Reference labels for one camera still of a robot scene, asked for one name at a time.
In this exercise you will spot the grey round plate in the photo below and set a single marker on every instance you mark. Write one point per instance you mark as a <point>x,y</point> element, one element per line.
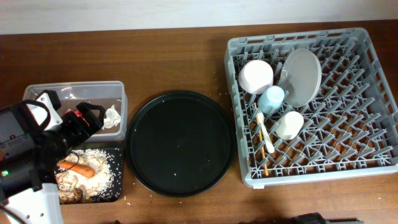
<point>301,76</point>

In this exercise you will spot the grey dishwasher rack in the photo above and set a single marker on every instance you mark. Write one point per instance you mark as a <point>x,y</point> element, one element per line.
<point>350,127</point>

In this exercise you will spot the black round tray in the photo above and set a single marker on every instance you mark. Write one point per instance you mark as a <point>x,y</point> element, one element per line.
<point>180,144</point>

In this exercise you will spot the black rectangular tray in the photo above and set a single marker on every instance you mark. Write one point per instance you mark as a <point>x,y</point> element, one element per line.
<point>116,186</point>

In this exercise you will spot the white plastic fork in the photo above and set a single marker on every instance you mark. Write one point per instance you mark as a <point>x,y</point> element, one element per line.
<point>269,145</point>

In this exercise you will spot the wooden chopstick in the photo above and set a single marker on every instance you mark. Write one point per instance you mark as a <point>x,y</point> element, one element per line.
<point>261,138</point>

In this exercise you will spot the pink bowl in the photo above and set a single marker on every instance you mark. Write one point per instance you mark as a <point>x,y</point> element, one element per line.
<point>256,77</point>

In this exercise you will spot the white paper cup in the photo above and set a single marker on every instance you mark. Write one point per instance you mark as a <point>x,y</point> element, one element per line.
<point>289,125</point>

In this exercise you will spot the orange carrot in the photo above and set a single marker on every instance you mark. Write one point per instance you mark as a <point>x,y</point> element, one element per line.
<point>81,169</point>

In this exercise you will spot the clear plastic bin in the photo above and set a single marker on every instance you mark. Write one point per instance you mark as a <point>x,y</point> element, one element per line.
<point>108,94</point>

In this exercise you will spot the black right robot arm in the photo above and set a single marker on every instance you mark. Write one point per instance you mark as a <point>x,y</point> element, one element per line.
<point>316,218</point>

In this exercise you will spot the white tissue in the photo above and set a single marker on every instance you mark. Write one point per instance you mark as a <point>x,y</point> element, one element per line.
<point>112,119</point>

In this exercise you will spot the peanut shells and rice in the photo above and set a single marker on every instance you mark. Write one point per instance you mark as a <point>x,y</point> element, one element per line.
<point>93,186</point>

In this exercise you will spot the red snack wrapper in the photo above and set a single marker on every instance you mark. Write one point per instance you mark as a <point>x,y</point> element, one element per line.
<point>78,114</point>

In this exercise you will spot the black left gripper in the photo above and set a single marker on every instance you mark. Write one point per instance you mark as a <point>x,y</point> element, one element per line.
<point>81,129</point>

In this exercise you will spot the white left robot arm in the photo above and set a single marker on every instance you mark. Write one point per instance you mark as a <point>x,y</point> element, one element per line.
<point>42,206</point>

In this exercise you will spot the light blue plastic cup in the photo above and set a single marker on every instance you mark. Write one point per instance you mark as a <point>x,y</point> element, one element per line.
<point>271,99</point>

